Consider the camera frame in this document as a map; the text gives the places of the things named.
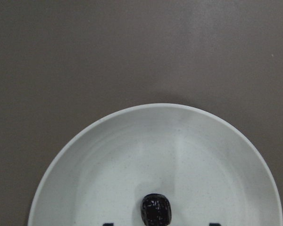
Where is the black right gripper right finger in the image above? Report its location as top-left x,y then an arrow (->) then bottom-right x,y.
209,222 -> 221,226

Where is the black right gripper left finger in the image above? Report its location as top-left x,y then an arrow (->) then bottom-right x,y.
102,223 -> 114,226

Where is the dark red cherry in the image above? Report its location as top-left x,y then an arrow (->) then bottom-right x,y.
140,194 -> 172,226

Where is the round cream plate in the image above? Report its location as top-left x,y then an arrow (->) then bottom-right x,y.
28,104 -> 283,226

